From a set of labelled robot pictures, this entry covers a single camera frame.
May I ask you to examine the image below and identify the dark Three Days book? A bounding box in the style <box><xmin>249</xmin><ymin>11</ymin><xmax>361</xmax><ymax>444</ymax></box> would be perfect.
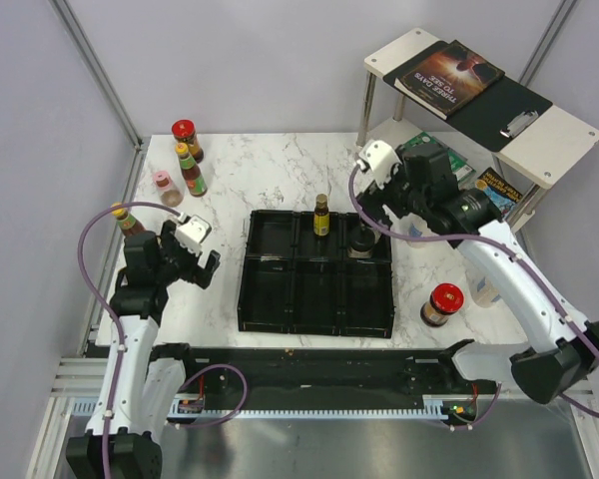
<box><xmin>393</xmin><ymin>40</ymin><xmax>505</xmax><ymax>120</ymax></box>

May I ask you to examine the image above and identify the black-lid pepper shaker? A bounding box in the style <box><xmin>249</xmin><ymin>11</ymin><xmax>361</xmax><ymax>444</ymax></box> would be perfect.
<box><xmin>347</xmin><ymin>223</ymin><xmax>376</xmax><ymax>258</ymax></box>

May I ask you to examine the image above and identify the silver-lid salt jar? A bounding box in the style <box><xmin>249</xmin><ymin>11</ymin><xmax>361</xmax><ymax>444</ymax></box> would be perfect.
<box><xmin>407</xmin><ymin>219</ymin><xmax>435</xmax><ymax>248</ymax></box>

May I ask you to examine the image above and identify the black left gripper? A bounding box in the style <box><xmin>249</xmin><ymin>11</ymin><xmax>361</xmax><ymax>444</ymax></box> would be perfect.
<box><xmin>153</xmin><ymin>221</ymin><xmax>219</xmax><ymax>289</ymax></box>

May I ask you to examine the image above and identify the black clipboard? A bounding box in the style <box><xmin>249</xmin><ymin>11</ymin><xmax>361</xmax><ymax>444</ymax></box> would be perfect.
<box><xmin>383</xmin><ymin>41</ymin><xmax>553</xmax><ymax>152</ymax></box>

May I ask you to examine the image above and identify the aluminium corner frame post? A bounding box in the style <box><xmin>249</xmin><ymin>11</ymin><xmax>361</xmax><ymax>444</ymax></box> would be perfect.
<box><xmin>49</xmin><ymin>0</ymin><xmax>146</xmax><ymax>151</ymax></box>

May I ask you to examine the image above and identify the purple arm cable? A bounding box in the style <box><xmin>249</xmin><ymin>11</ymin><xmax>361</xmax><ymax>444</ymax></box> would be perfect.
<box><xmin>347</xmin><ymin>162</ymin><xmax>599</xmax><ymax>421</ymax></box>
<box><xmin>78</xmin><ymin>201</ymin><xmax>249</xmax><ymax>479</ymax></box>

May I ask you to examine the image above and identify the black six-compartment plastic tray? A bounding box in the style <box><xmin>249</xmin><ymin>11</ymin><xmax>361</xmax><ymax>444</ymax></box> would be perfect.
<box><xmin>237</xmin><ymin>210</ymin><xmax>395</xmax><ymax>339</ymax></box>

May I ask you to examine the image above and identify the green paperback book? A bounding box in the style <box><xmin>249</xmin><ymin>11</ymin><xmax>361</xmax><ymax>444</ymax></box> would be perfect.
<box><xmin>406</xmin><ymin>132</ymin><xmax>476</xmax><ymax>188</ymax></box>

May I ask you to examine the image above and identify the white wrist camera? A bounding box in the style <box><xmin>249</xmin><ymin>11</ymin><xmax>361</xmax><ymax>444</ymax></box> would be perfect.
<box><xmin>174</xmin><ymin>213</ymin><xmax>212</xmax><ymax>256</ymax></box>
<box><xmin>356</xmin><ymin>140</ymin><xmax>399</xmax><ymax>180</ymax></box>

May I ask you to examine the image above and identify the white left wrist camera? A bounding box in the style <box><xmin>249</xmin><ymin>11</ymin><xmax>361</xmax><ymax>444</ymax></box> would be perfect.
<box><xmin>174</xmin><ymin>213</ymin><xmax>212</xmax><ymax>256</ymax></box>

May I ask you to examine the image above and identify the yellow-cap sauce bottle tall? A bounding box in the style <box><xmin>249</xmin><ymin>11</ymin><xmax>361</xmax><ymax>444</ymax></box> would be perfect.
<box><xmin>175</xmin><ymin>143</ymin><xmax>208</xmax><ymax>197</ymax></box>

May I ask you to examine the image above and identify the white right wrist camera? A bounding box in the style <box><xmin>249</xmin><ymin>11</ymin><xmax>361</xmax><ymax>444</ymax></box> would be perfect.
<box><xmin>356</xmin><ymin>140</ymin><xmax>399</xmax><ymax>180</ymax></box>

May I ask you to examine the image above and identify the red-lid sauce jar left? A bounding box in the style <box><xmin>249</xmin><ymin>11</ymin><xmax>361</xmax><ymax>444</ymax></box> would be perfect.
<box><xmin>171</xmin><ymin>119</ymin><xmax>205</xmax><ymax>162</ymax></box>

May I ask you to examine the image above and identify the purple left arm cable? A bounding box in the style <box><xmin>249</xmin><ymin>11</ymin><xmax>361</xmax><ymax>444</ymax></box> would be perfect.
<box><xmin>78</xmin><ymin>201</ymin><xmax>249</xmax><ymax>479</ymax></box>

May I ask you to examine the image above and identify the red-lid sauce jar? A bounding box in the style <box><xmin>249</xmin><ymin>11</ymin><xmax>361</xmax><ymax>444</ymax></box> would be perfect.
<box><xmin>171</xmin><ymin>119</ymin><xmax>205</xmax><ymax>162</ymax></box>
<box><xmin>420</xmin><ymin>282</ymin><xmax>464</xmax><ymax>327</ymax></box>

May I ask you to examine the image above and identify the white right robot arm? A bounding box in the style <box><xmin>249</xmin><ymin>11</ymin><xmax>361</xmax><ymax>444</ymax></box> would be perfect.
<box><xmin>350</xmin><ymin>140</ymin><xmax>599</xmax><ymax>404</ymax></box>

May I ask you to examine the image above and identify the small yellow-label brown bottle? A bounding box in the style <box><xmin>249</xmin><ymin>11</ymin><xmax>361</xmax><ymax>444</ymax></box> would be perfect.
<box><xmin>313</xmin><ymin>194</ymin><xmax>330</xmax><ymax>238</ymax></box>

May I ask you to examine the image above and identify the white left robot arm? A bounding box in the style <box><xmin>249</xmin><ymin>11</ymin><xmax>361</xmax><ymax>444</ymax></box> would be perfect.
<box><xmin>66</xmin><ymin>214</ymin><xmax>220</xmax><ymax>478</ymax></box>

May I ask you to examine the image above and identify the colourful Treehouse book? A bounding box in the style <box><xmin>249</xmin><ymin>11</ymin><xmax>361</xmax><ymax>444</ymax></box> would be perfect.
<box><xmin>474</xmin><ymin>167</ymin><xmax>522</xmax><ymax>217</ymax></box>

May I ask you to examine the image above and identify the brown-lid spice jar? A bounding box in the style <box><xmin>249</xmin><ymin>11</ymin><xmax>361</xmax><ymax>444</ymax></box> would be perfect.
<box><xmin>469</xmin><ymin>270</ymin><xmax>501</xmax><ymax>308</ymax></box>

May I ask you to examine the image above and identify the right aluminium frame post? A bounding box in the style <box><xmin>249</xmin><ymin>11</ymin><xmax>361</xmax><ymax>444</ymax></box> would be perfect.
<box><xmin>518</xmin><ymin>0</ymin><xmax>580</xmax><ymax>87</ymax></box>

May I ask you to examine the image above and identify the pink-lid spice shaker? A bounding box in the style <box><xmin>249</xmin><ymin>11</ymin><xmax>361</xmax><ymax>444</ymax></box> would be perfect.
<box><xmin>153</xmin><ymin>171</ymin><xmax>184</xmax><ymax>208</ymax></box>

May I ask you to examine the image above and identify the yellow-cap sauce bottle front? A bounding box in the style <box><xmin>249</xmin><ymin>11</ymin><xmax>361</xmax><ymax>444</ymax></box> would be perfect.
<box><xmin>111</xmin><ymin>203</ymin><xmax>146</xmax><ymax>238</ymax></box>

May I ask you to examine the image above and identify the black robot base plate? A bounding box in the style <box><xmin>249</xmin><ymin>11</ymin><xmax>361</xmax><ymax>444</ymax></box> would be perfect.
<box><xmin>87</xmin><ymin>343</ymin><xmax>498</xmax><ymax>400</ymax></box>

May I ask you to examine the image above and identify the white two-tier shelf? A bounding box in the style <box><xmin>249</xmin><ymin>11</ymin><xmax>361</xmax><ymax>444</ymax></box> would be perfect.
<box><xmin>356</xmin><ymin>28</ymin><xmax>599</xmax><ymax>231</ymax></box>

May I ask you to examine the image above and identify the white slotted cable duct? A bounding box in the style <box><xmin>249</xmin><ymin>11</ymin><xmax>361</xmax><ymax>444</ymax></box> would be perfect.
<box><xmin>167</xmin><ymin>398</ymin><xmax>477</xmax><ymax>423</ymax></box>

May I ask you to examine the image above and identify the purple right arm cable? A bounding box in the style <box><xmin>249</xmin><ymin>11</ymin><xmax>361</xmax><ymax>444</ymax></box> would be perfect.
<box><xmin>347</xmin><ymin>162</ymin><xmax>599</xmax><ymax>421</ymax></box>

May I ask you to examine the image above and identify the red-lid sauce jar right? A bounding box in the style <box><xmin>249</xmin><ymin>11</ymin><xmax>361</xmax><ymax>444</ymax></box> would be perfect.
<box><xmin>420</xmin><ymin>282</ymin><xmax>464</xmax><ymax>327</ymax></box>

